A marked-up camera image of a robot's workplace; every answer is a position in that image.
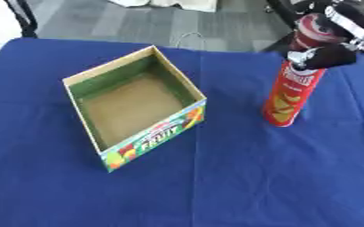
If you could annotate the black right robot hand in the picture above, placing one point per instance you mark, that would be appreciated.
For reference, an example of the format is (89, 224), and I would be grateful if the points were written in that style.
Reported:
(329, 56)

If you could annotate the white cloth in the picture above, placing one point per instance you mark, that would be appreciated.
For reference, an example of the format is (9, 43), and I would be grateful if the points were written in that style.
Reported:
(169, 3)

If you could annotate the black chair frame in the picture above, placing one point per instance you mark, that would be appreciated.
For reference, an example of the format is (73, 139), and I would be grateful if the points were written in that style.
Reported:
(25, 17)

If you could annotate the cardboard box with green inside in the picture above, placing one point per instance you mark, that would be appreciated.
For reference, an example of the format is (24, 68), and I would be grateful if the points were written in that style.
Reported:
(133, 109)

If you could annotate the red chip can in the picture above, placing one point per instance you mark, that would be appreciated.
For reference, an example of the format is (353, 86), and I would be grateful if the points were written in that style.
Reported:
(291, 94)

